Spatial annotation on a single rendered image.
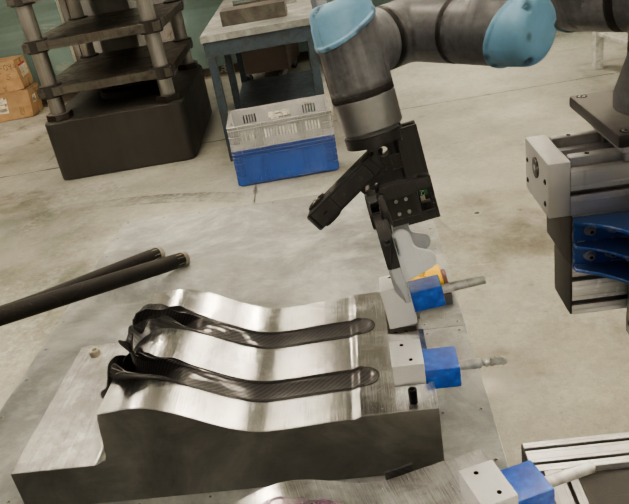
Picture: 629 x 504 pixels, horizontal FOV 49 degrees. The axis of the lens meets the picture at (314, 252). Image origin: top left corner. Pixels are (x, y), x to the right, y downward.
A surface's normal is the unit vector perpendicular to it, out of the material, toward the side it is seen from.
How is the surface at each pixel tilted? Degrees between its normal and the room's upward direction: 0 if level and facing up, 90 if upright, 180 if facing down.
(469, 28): 74
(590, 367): 0
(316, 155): 91
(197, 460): 90
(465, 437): 0
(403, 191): 82
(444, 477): 0
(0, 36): 90
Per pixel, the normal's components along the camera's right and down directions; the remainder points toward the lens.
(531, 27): 0.66, 0.26
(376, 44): 0.59, 0.07
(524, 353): -0.16, -0.88
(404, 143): -0.06, 0.33
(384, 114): 0.40, 0.16
